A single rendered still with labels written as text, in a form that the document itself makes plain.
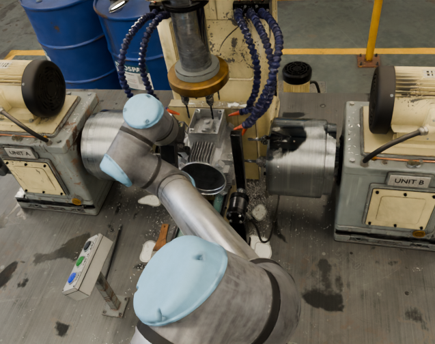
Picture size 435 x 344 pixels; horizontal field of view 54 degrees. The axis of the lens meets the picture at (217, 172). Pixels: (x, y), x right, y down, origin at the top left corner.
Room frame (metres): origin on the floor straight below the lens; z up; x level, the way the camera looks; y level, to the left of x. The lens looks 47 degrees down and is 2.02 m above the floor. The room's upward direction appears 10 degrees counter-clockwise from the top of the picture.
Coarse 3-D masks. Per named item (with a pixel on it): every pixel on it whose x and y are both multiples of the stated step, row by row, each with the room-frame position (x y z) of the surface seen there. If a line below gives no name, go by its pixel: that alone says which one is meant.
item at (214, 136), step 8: (200, 112) 1.12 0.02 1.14; (208, 112) 1.12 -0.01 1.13; (216, 112) 1.11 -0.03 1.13; (224, 112) 1.09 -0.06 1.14; (192, 120) 1.07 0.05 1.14; (200, 120) 1.10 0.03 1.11; (208, 120) 1.07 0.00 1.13; (216, 120) 1.09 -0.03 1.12; (224, 120) 1.08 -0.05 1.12; (192, 128) 1.03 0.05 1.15; (200, 128) 1.06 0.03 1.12; (208, 128) 1.03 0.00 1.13; (216, 128) 1.05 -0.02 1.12; (224, 128) 1.06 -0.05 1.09; (192, 136) 1.01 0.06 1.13; (200, 136) 1.01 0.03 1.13; (208, 136) 1.00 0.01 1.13; (216, 136) 0.99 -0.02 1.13; (216, 144) 0.99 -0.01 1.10
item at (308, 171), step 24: (288, 120) 0.98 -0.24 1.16; (312, 120) 0.96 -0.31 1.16; (264, 144) 1.00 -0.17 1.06; (288, 144) 0.88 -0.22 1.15; (312, 144) 0.86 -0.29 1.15; (336, 144) 0.91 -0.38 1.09; (288, 168) 0.83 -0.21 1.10; (312, 168) 0.81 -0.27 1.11; (336, 168) 0.84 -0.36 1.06; (288, 192) 0.82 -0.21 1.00; (312, 192) 0.80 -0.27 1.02
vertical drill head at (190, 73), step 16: (176, 0) 1.02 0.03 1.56; (192, 0) 1.02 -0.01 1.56; (176, 16) 1.03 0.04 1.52; (192, 16) 1.02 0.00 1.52; (176, 32) 1.04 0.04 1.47; (192, 32) 1.02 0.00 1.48; (192, 48) 1.02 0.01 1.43; (208, 48) 1.04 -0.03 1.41; (176, 64) 1.08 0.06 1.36; (192, 64) 1.02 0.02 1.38; (208, 64) 1.03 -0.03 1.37; (224, 64) 1.07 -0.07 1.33; (176, 80) 1.03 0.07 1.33; (192, 80) 1.00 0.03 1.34; (208, 80) 1.00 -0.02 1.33; (224, 80) 1.01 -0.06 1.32; (192, 96) 0.98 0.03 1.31; (208, 96) 0.99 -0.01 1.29
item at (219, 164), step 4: (228, 124) 1.08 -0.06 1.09; (232, 124) 1.09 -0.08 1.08; (228, 128) 1.08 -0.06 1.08; (232, 128) 1.07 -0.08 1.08; (180, 160) 0.95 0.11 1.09; (184, 160) 0.96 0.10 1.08; (220, 160) 0.92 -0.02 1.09; (180, 164) 0.95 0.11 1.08; (184, 164) 0.94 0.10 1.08; (216, 164) 0.91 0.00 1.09; (220, 164) 0.91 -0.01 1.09; (224, 164) 0.92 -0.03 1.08; (216, 168) 0.91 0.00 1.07; (220, 168) 0.91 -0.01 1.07; (228, 188) 0.92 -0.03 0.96; (220, 192) 0.91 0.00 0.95; (224, 192) 0.91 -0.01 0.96
